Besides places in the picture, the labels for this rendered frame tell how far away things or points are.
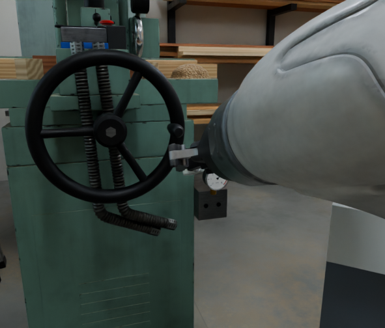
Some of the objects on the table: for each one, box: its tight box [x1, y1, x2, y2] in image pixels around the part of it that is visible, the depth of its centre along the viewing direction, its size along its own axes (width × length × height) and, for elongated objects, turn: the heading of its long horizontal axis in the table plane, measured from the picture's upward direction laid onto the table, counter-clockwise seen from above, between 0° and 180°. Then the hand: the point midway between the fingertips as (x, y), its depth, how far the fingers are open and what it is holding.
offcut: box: [14, 59, 44, 79], centre depth 78 cm, size 4×4×4 cm
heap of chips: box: [170, 64, 214, 79], centre depth 93 cm, size 9×14×4 cm, turn 17°
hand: (192, 164), depth 54 cm, fingers closed
